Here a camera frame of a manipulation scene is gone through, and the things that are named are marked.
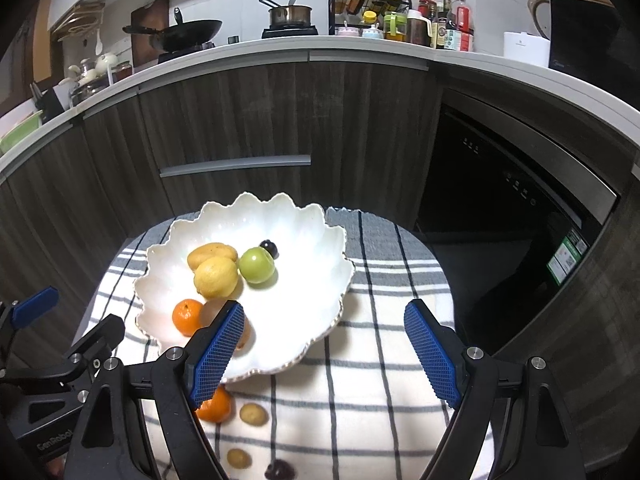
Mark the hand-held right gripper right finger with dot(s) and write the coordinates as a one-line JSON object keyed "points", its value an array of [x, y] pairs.
{"points": [[432, 355]]}

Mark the black white checkered cloth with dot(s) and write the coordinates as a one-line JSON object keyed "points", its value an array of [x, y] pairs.
{"points": [[350, 375]]}

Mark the red label bottle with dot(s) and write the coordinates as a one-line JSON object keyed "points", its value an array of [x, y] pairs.
{"points": [[462, 20]]}

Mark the white kettle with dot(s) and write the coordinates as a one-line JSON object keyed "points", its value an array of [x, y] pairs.
{"points": [[532, 5]]}

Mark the white scalloped bowl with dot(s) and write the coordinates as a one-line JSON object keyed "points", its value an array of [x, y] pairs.
{"points": [[300, 280]]}

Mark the yellow lemon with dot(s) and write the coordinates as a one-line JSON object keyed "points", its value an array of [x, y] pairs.
{"points": [[216, 277]]}

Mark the red lidded glass jar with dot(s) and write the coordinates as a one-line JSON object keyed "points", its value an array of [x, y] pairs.
{"points": [[122, 72]]}

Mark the steel saucepan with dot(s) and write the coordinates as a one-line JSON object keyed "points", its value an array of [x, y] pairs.
{"points": [[290, 15]]}

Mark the small brown longan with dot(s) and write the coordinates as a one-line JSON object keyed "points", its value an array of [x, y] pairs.
{"points": [[253, 414], [238, 458]]}

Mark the green basin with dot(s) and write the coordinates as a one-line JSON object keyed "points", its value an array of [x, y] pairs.
{"points": [[20, 132]]}

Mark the white spatula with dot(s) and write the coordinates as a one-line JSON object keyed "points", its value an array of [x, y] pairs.
{"points": [[99, 42]]}

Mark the dark sauce bottle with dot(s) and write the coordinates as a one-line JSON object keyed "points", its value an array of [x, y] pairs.
{"points": [[442, 27]]}

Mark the red lidded dark jar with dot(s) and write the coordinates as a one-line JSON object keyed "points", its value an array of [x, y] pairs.
{"points": [[420, 27]]}

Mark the dark wood base cabinets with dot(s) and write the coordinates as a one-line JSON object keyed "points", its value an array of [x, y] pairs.
{"points": [[225, 110]]}

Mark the black dishwasher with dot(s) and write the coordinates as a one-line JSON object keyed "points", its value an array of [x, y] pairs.
{"points": [[500, 210]]}

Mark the yellow mango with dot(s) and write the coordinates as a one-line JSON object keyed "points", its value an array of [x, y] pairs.
{"points": [[210, 254]]}

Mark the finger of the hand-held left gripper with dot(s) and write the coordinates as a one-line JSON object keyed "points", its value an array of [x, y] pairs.
{"points": [[35, 306], [100, 335]]}

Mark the black wok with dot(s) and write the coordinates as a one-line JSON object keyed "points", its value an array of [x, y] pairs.
{"points": [[187, 32]]}

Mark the person's left hand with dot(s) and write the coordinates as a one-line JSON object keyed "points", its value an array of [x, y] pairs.
{"points": [[55, 466]]}

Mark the steel pot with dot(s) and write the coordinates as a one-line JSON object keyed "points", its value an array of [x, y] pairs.
{"points": [[90, 92]]}

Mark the green round fruit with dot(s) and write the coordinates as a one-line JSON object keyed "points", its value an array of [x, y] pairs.
{"points": [[256, 266]]}

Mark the wooden wall rack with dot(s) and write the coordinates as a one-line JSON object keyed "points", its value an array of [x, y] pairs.
{"points": [[80, 15]]}

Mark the black knife block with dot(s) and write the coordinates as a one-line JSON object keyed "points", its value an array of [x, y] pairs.
{"points": [[52, 102]]}

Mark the white box appliance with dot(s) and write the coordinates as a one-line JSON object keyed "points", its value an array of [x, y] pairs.
{"points": [[525, 47]]}

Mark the black microwave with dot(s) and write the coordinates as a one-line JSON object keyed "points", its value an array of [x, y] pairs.
{"points": [[585, 40]]}

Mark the white blue condiment jar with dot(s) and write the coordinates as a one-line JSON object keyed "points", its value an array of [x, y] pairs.
{"points": [[372, 32]]}

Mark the green lidded jar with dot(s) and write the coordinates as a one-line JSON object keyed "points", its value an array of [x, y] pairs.
{"points": [[395, 27]]}

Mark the orange tangerine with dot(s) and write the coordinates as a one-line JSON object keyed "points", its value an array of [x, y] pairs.
{"points": [[217, 405], [187, 317]]}

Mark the brown cutting board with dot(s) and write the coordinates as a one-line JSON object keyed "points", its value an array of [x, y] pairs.
{"points": [[155, 12]]}

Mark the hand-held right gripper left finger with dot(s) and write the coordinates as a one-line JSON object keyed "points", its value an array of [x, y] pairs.
{"points": [[217, 355]]}

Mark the dark cherry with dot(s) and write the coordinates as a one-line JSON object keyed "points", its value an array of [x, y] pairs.
{"points": [[279, 471], [269, 247]]}

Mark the white pink condiment jar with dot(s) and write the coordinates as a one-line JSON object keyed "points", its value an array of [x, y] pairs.
{"points": [[347, 31]]}

